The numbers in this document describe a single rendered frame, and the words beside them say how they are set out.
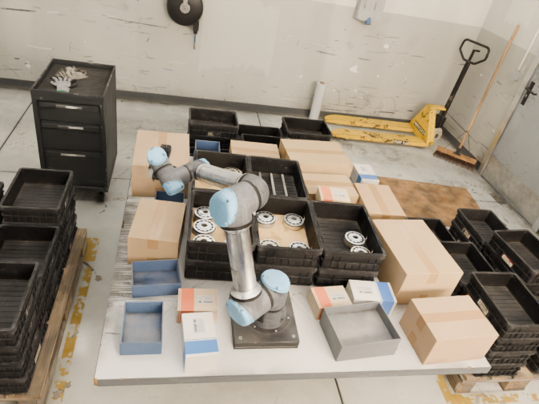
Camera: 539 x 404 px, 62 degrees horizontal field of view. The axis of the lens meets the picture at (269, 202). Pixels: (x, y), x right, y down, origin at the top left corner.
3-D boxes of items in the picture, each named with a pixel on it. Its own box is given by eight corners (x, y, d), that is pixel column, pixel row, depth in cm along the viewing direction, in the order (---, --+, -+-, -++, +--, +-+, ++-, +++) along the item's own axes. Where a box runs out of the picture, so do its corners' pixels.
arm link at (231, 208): (275, 314, 172) (260, 183, 150) (246, 335, 163) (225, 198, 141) (253, 303, 180) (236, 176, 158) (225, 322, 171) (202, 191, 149)
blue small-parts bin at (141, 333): (161, 353, 169) (162, 342, 165) (119, 355, 165) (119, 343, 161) (163, 313, 185) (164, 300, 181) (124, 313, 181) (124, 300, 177)
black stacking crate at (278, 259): (317, 271, 205) (323, 252, 199) (253, 266, 200) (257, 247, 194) (304, 218, 237) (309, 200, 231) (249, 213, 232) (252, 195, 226)
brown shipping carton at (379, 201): (396, 237, 256) (406, 216, 247) (360, 235, 252) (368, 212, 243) (380, 207, 280) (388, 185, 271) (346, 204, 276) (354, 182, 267)
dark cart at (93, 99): (108, 206, 346) (104, 96, 295) (45, 203, 336) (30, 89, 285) (117, 165, 394) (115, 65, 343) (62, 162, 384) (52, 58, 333)
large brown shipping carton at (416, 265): (447, 302, 220) (464, 272, 208) (392, 305, 211) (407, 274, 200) (409, 248, 251) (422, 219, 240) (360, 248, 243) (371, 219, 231)
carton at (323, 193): (342, 199, 251) (346, 189, 247) (346, 212, 241) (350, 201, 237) (314, 196, 248) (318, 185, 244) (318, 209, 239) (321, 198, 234)
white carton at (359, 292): (383, 296, 215) (389, 282, 210) (391, 315, 206) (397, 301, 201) (343, 292, 212) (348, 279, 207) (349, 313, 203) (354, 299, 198)
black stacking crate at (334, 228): (378, 274, 211) (387, 256, 204) (318, 271, 205) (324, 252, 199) (358, 222, 243) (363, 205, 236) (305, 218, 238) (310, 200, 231)
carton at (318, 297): (338, 296, 210) (342, 285, 206) (348, 317, 201) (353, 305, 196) (306, 299, 205) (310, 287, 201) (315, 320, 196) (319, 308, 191)
